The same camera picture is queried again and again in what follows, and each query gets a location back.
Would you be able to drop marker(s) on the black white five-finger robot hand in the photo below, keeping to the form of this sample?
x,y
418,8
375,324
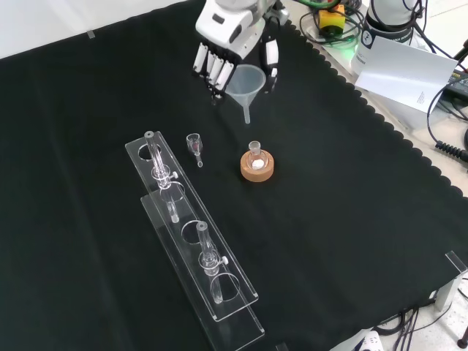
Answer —
x,y
226,25

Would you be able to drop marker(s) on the clear plastic funnel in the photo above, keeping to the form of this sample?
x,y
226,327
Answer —
x,y
245,82

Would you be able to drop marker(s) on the small glass weighing funnel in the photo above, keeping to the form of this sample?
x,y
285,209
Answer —
x,y
194,145

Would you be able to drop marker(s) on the clear acrylic funnel stand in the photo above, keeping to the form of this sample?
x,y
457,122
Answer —
x,y
204,234

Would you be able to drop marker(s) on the yellow stop button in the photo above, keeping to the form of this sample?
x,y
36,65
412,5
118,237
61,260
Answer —
x,y
331,20

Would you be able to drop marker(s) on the small round-bottom glass flask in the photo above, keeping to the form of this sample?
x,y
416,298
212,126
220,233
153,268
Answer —
x,y
255,158

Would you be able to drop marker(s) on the white labelled box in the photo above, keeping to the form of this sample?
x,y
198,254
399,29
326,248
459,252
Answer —
x,y
360,51

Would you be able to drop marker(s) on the grey tape piece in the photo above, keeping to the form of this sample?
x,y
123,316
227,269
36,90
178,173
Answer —
x,y
91,34

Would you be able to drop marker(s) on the pale folded board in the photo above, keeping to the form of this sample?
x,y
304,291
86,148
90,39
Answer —
x,y
402,73

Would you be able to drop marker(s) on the black cloth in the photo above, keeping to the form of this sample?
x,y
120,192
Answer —
x,y
109,183

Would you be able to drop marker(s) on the black tripod leg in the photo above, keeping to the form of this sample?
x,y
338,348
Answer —
x,y
461,51

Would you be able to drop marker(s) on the black power adapter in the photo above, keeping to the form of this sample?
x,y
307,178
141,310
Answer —
x,y
459,84

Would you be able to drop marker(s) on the white power strip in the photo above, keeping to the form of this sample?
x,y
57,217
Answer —
x,y
369,342

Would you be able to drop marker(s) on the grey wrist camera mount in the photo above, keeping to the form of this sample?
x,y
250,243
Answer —
x,y
279,15

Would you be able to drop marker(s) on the grey metal bracket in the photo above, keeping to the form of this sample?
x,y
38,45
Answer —
x,y
448,289

